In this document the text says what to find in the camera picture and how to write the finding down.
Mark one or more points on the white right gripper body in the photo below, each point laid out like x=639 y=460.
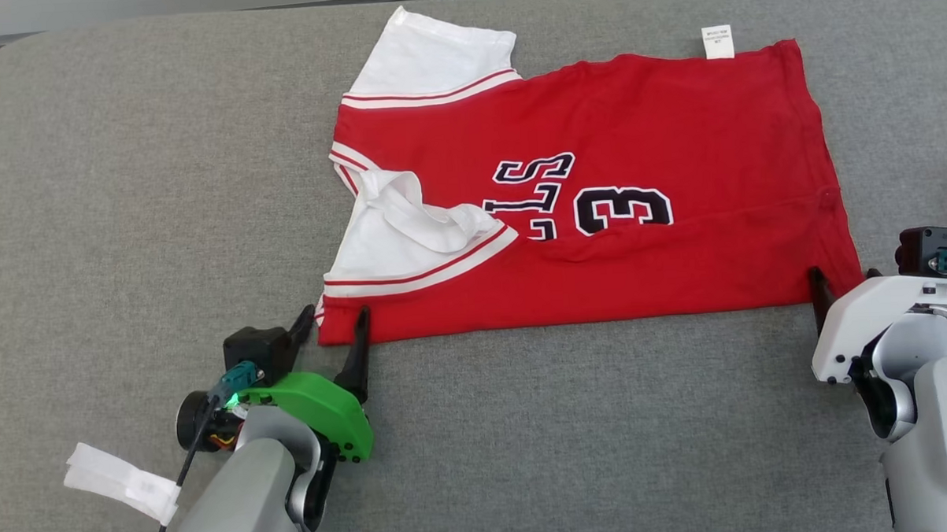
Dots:
x=853 y=316

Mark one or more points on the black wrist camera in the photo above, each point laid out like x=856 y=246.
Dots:
x=926 y=246
x=256 y=348

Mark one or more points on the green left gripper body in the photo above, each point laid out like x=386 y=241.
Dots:
x=321 y=401

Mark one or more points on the red jersey with white sleeves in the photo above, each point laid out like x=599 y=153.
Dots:
x=674 y=133

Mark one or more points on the grey fabric sofa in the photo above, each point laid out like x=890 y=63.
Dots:
x=126 y=231

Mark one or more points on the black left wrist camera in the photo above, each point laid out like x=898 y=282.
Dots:
x=256 y=348

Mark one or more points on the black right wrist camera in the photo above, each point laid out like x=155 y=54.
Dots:
x=926 y=246

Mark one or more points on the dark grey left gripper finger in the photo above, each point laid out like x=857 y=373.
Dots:
x=359 y=364
x=302 y=329

